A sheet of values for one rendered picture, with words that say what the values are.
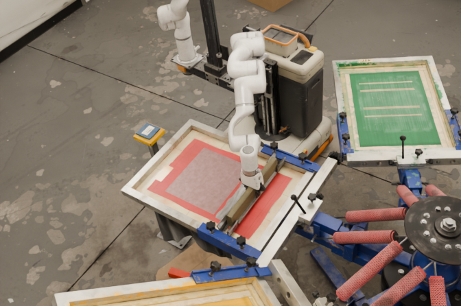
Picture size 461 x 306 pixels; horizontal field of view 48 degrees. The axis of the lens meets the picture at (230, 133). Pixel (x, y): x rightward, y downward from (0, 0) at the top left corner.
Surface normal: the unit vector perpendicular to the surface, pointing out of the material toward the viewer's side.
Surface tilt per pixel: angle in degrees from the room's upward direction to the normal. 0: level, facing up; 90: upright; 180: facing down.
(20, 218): 0
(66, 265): 0
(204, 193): 0
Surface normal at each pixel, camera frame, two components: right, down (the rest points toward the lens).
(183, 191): -0.11, -0.71
